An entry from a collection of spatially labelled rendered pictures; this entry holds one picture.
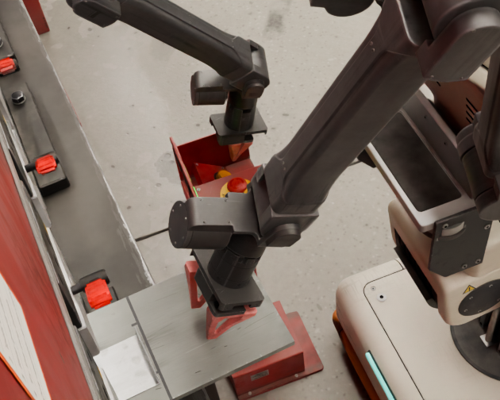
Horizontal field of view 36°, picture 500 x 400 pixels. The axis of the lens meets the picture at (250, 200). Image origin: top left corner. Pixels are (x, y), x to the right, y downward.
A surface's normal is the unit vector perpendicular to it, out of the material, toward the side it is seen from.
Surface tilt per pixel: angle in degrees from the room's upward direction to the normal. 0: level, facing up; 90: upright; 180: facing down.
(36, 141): 0
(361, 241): 0
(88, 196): 0
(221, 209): 30
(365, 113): 105
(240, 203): 34
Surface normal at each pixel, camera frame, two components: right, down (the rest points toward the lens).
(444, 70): 0.16, 0.90
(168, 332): -0.10, -0.63
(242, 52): 0.77, -0.33
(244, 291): 0.36, -0.74
